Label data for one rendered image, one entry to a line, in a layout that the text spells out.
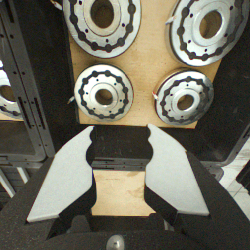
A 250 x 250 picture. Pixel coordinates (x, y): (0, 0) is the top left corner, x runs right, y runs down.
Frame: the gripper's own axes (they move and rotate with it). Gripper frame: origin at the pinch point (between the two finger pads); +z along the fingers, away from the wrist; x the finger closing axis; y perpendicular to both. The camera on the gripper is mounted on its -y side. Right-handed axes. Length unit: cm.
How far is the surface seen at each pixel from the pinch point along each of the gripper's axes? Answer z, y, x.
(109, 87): 10.4, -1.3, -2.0
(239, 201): 97, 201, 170
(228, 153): 4.2, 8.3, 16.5
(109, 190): 14.1, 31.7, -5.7
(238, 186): 97, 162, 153
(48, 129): 4.2, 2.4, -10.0
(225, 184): 27, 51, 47
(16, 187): 14.3, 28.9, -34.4
